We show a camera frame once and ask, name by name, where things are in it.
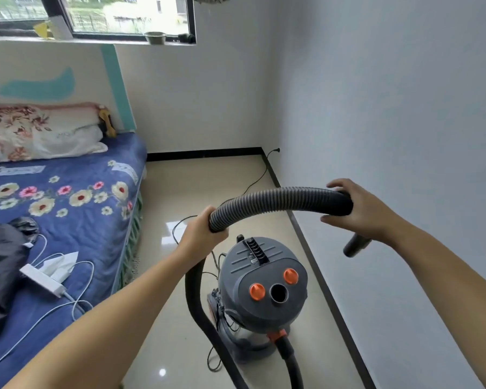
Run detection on grey vacuum cleaner orange knobs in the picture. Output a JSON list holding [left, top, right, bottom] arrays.
[[206, 234, 308, 365]]

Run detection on white charging cable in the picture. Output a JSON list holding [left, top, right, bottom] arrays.
[[0, 233, 96, 373]]

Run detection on black skirting board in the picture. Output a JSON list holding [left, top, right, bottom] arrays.
[[147, 146, 377, 389]]

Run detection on white bed frame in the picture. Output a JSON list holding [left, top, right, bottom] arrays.
[[0, 43, 138, 134]]

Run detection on black ribbed vacuum hose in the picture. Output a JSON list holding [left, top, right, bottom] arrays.
[[185, 186, 373, 389]]

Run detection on yellow toy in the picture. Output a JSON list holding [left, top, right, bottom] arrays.
[[98, 107, 118, 138]]

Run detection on white power strip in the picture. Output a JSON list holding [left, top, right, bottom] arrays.
[[19, 263, 68, 298]]

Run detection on green lace bed skirt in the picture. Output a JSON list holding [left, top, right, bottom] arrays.
[[113, 190, 145, 296]]

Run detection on floral pillow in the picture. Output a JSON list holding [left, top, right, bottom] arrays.
[[0, 103, 109, 165]]

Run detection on person's left hand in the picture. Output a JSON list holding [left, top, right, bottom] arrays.
[[177, 205, 230, 260]]

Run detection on person's right hand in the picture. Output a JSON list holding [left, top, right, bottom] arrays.
[[320, 178, 402, 244]]

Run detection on white card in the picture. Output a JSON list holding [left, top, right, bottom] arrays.
[[48, 16, 74, 41]]

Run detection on person's left forearm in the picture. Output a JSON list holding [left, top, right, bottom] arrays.
[[4, 246, 205, 389]]

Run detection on black framed window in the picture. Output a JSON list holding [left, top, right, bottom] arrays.
[[0, 0, 198, 47]]

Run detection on blue floral bed blanket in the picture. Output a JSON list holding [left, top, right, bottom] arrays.
[[0, 131, 148, 389]]

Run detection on person's right forearm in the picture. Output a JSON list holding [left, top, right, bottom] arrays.
[[382, 222, 486, 355]]

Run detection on black power cord with plug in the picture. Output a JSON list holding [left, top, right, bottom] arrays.
[[171, 147, 281, 373]]

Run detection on black jacket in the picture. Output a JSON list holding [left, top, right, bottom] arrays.
[[0, 216, 40, 333]]

